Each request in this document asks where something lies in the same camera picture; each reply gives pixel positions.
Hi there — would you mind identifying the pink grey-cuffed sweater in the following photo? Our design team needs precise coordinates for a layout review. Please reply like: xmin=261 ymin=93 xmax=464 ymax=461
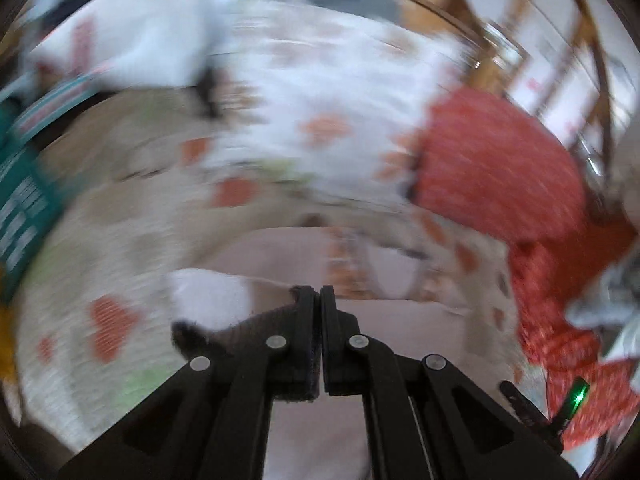
xmin=169 ymin=225 xmax=547 ymax=480

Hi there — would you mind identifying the grey small garment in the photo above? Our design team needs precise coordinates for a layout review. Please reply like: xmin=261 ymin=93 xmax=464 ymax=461
xmin=564 ymin=252 xmax=639 ymax=362

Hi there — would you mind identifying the red floral bedsheet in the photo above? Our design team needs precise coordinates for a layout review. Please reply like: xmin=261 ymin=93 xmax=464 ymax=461
xmin=508 ymin=218 xmax=639 ymax=450

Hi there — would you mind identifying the heart-patterned patchwork quilt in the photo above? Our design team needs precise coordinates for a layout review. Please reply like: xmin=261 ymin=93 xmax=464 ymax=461
xmin=12 ymin=90 xmax=526 ymax=452

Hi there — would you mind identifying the red floral pillow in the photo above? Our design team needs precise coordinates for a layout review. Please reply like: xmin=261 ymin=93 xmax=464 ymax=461
xmin=413 ymin=87 xmax=586 ymax=244

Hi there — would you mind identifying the teal printed package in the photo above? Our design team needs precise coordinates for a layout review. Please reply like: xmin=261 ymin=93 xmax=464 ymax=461
xmin=0 ymin=71 xmax=101 ymax=306

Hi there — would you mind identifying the white floral pillow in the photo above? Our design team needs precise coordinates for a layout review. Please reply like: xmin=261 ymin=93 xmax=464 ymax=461
xmin=200 ymin=0 xmax=468 ymax=209

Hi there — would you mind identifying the wooden bed headboard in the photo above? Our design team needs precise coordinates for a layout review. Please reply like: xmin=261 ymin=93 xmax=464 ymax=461
xmin=412 ymin=0 xmax=639 ymax=186

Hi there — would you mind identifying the white plastic bag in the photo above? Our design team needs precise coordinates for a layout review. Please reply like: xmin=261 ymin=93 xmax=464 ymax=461
xmin=28 ymin=0 xmax=221 ymax=90

